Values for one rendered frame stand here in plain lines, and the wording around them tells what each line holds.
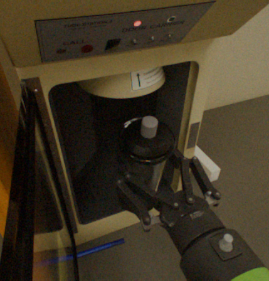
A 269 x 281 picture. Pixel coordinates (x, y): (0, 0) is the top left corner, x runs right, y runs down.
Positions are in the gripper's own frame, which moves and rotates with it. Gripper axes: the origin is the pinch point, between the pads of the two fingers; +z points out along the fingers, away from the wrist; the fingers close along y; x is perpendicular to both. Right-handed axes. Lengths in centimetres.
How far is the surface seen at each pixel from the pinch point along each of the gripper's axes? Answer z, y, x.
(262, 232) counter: -11.8, -27.9, 26.4
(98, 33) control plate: -5.3, 8.8, -25.3
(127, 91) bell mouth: 3.6, 2.1, -12.7
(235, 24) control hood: -3.2, -11.5, -23.3
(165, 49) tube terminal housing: 1.8, -3.7, -19.5
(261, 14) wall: 45, -66, -8
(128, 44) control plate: -2.9, 4.4, -22.9
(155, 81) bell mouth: 4.5, -3.7, -12.9
